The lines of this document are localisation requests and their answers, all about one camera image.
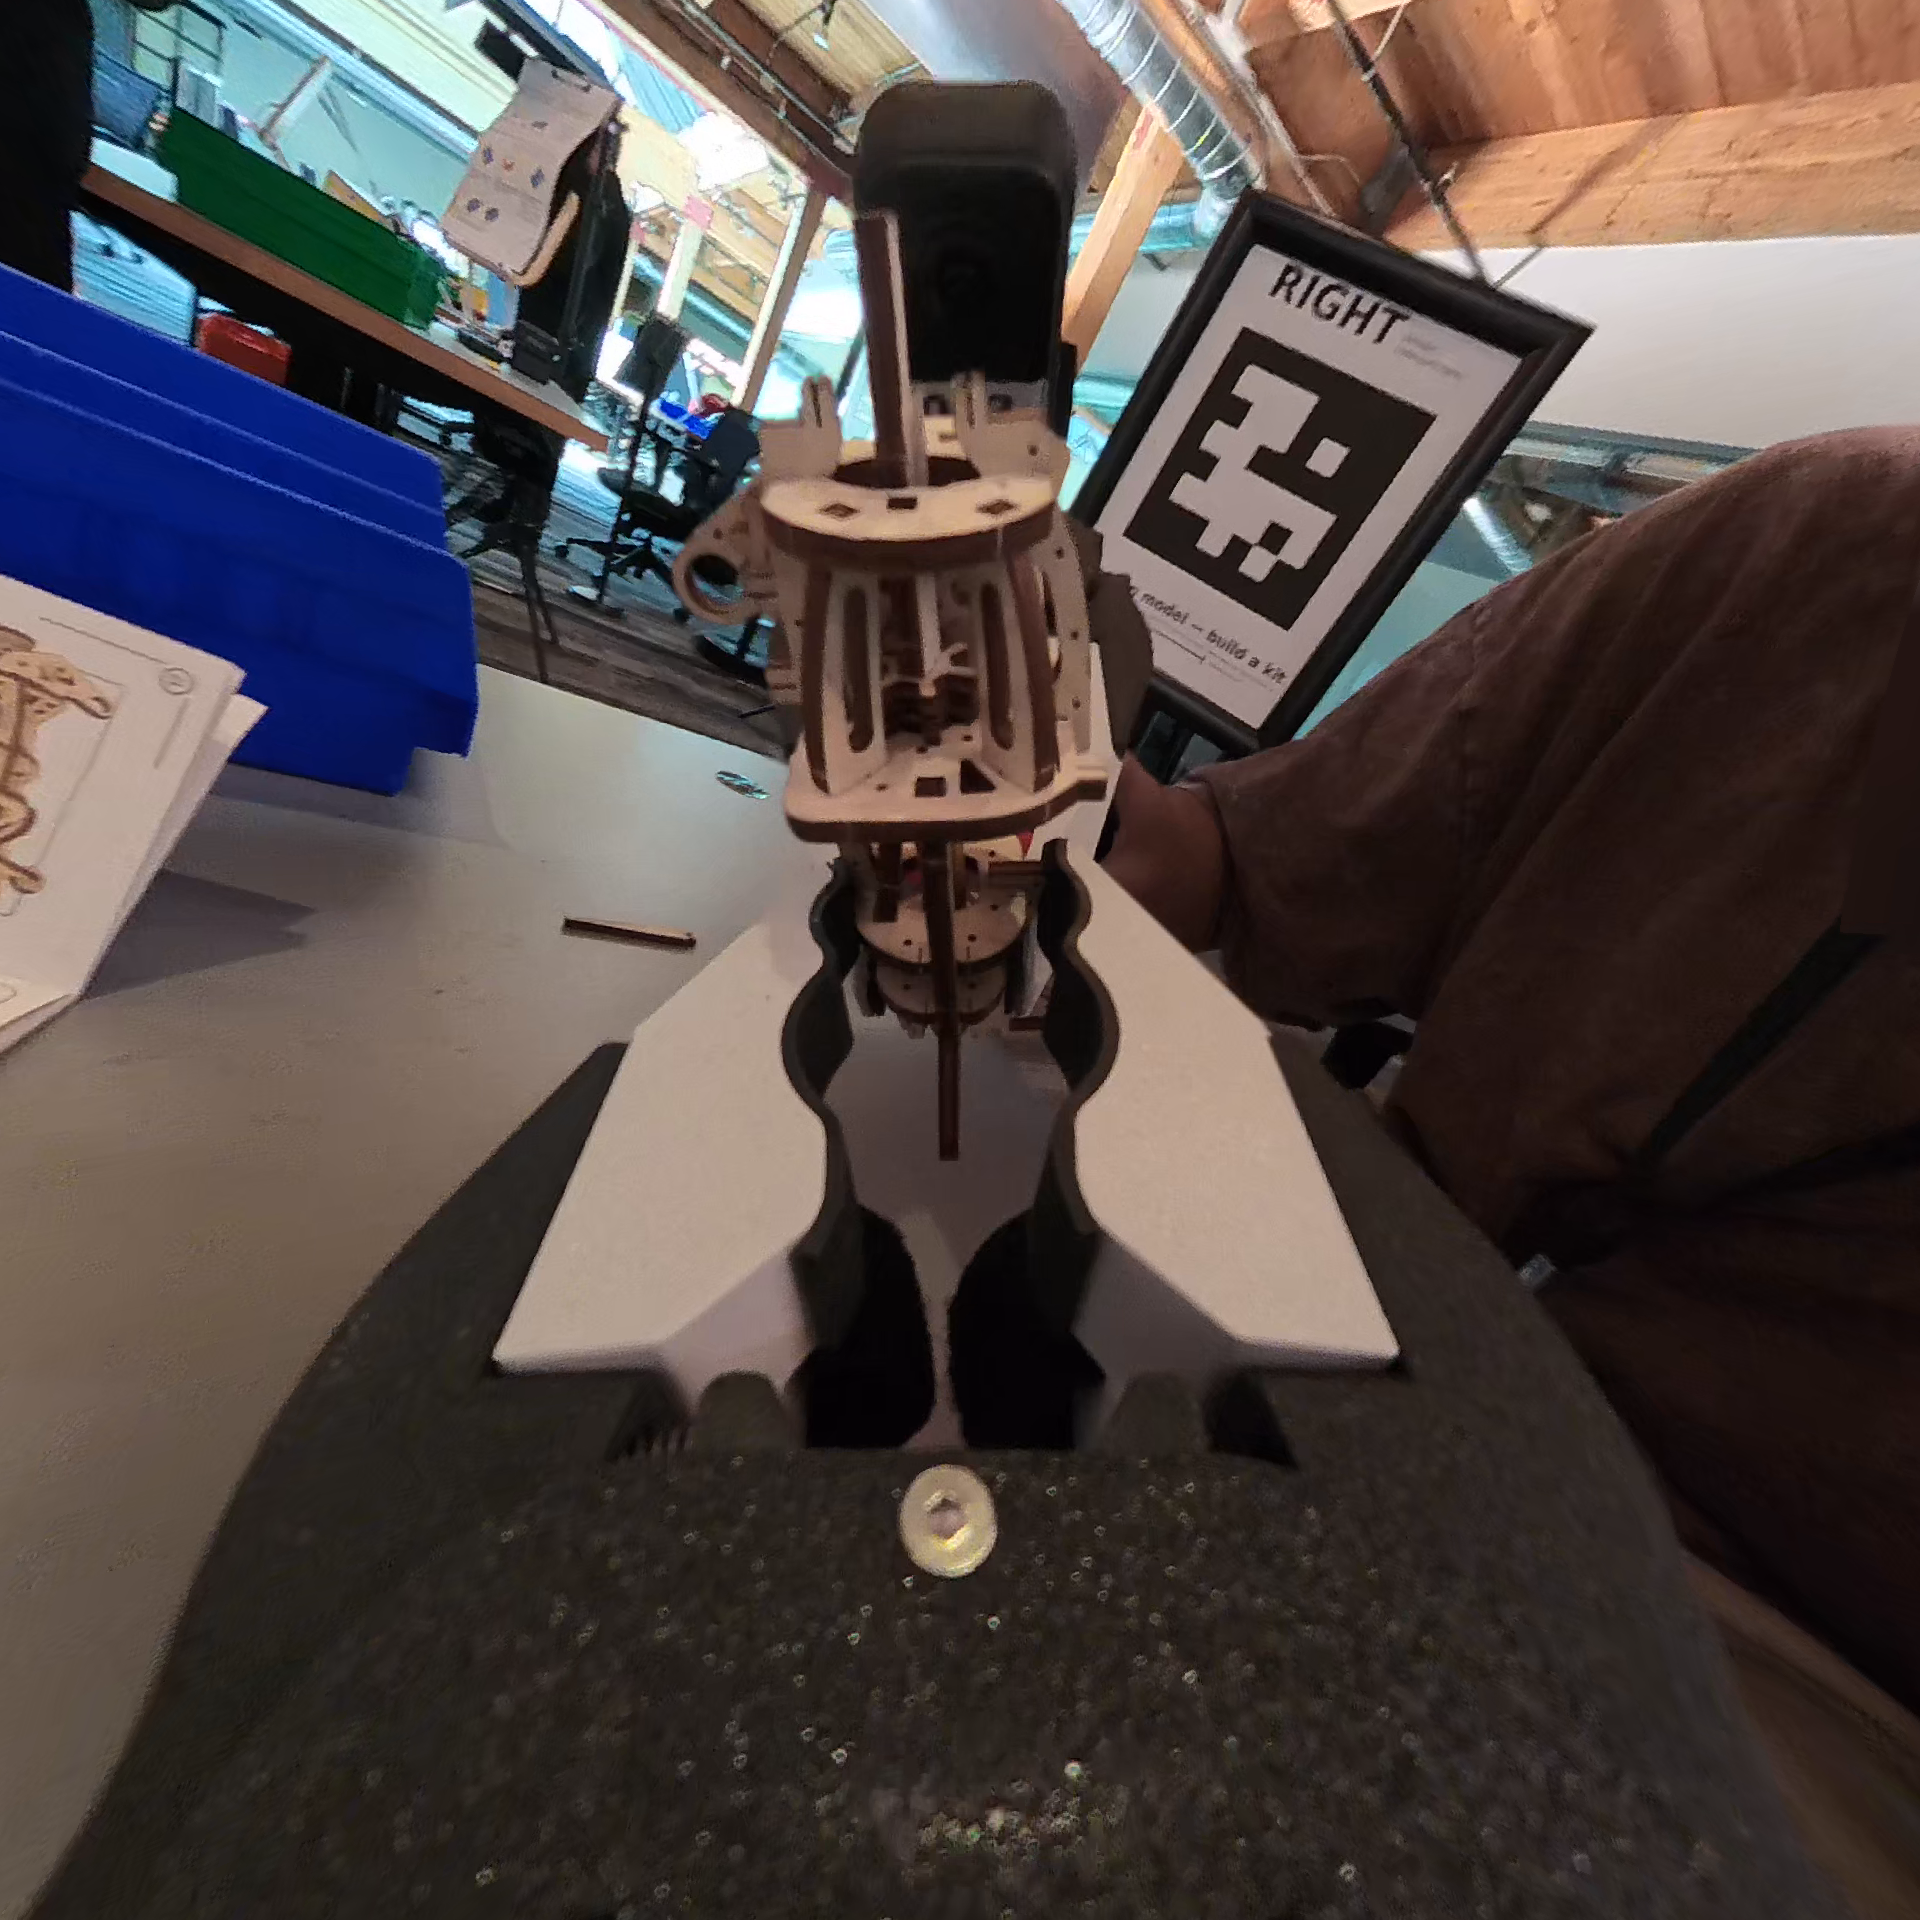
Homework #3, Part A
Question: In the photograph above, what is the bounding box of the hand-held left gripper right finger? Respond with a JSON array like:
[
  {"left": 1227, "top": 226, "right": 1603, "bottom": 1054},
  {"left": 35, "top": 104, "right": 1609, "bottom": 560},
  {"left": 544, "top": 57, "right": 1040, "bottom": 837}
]
[{"left": 1035, "top": 842, "right": 1408, "bottom": 1382}]

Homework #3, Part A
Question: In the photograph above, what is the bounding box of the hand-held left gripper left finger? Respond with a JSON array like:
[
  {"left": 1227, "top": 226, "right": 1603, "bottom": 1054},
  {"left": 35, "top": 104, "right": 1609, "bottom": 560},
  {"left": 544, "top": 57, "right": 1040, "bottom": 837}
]
[{"left": 492, "top": 884, "right": 902, "bottom": 1382}]

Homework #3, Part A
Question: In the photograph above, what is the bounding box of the wooden mechanical model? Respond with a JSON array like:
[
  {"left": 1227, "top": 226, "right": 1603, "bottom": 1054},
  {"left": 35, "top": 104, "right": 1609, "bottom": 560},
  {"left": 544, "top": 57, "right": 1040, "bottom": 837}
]
[{"left": 671, "top": 210, "right": 1119, "bottom": 1162}]

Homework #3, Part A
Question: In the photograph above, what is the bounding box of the person's right forearm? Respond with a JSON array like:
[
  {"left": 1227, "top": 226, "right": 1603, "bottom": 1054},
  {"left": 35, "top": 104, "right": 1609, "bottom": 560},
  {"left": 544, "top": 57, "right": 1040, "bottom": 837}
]
[{"left": 1110, "top": 426, "right": 1920, "bottom": 1038}]

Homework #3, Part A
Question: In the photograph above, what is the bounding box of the framed marker sign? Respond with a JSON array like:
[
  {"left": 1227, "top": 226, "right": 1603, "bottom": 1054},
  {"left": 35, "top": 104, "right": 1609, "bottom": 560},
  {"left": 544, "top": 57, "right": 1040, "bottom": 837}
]
[{"left": 1071, "top": 188, "right": 1595, "bottom": 752}]

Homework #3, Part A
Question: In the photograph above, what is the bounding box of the black office chair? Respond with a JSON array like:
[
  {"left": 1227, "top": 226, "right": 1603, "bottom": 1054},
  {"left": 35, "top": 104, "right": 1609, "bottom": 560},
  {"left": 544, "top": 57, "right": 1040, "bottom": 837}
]
[{"left": 592, "top": 405, "right": 768, "bottom": 600}]

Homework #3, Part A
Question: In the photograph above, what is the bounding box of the long wooden table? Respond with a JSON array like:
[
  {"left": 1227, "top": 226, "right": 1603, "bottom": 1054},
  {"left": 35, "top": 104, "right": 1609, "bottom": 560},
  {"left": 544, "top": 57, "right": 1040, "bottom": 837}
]
[{"left": 75, "top": 158, "right": 607, "bottom": 453}]

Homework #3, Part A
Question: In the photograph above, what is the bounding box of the green storage tote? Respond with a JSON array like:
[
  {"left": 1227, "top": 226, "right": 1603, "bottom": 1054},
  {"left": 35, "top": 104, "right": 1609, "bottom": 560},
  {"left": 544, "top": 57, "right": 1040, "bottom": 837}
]
[{"left": 158, "top": 104, "right": 448, "bottom": 324}]

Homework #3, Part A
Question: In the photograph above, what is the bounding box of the white instruction booklet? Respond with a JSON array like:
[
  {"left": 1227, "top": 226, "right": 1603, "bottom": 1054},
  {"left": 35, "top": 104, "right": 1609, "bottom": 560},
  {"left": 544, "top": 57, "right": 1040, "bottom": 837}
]
[{"left": 0, "top": 574, "right": 269, "bottom": 1050}]

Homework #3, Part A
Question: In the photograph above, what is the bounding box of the blue plastic bin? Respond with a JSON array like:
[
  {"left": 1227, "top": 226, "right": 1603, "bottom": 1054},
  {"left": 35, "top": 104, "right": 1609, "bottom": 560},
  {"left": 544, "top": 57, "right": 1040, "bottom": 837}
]
[{"left": 0, "top": 263, "right": 479, "bottom": 798}]

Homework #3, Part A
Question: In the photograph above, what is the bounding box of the person's leg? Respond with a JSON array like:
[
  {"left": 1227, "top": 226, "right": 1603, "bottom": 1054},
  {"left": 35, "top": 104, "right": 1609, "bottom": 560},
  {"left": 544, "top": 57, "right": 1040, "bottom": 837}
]
[{"left": 1680, "top": 1559, "right": 1920, "bottom": 1920}]

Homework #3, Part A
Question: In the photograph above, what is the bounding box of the silver ventilation duct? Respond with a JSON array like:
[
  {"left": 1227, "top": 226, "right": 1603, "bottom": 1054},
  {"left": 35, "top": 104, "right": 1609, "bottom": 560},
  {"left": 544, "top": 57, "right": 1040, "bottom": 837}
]
[{"left": 1048, "top": 0, "right": 1277, "bottom": 183}]

